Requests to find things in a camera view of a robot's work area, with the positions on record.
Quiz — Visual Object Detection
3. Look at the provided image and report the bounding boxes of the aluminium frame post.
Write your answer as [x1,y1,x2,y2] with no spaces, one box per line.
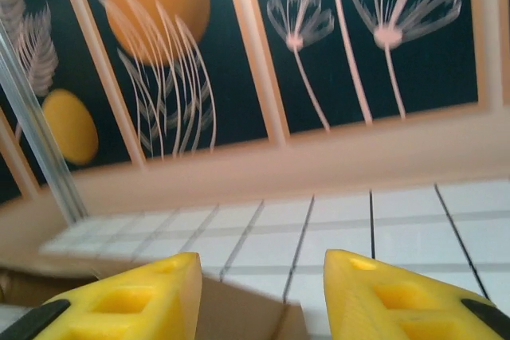
[0,17,89,229]

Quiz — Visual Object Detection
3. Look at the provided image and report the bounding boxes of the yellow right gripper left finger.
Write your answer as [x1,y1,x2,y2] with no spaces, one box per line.
[0,251,204,340]

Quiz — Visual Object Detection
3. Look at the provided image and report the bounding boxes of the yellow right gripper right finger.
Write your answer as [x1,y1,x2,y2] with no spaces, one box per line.
[322,248,510,340]

